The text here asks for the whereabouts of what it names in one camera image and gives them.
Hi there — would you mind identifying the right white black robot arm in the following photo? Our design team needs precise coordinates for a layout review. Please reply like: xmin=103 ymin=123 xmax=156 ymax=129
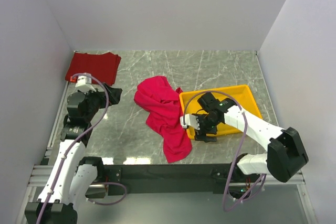
xmin=181 ymin=92 xmax=309 ymax=183

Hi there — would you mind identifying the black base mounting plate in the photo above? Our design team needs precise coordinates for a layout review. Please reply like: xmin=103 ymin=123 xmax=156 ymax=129
xmin=104 ymin=163 xmax=262 ymax=196

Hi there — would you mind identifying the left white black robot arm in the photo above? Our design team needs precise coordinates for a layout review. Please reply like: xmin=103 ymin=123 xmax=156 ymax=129
xmin=24 ymin=84 xmax=122 ymax=223

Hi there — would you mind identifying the aluminium frame rail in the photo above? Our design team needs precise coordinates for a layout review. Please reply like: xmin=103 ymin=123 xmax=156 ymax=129
xmin=27 ymin=165 xmax=53 ymax=187

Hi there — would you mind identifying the yellow plastic tray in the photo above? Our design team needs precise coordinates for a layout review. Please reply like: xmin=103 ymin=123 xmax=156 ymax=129
xmin=179 ymin=84 xmax=262 ymax=140

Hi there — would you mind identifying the pink t-shirt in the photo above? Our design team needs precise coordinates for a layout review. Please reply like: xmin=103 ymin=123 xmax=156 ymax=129
xmin=134 ymin=76 xmax=192 ymax=163

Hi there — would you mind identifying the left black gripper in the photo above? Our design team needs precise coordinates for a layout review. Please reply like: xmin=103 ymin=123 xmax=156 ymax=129
xmin=79 ymin=82 xmax=122 ymax=122

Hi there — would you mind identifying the folded dark red t-shirt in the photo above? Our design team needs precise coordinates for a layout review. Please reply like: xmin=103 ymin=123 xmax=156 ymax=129
xmin=65 ymin=52 xmax=121 ymax=86

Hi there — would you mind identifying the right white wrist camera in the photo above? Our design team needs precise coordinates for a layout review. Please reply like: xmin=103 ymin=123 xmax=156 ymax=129
xmin=180 ymin=114 xmax=200 ymax=130

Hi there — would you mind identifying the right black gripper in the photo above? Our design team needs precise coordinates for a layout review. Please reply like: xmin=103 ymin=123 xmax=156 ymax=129
xmin=192 ymin=113 xmax=221 ymax=143

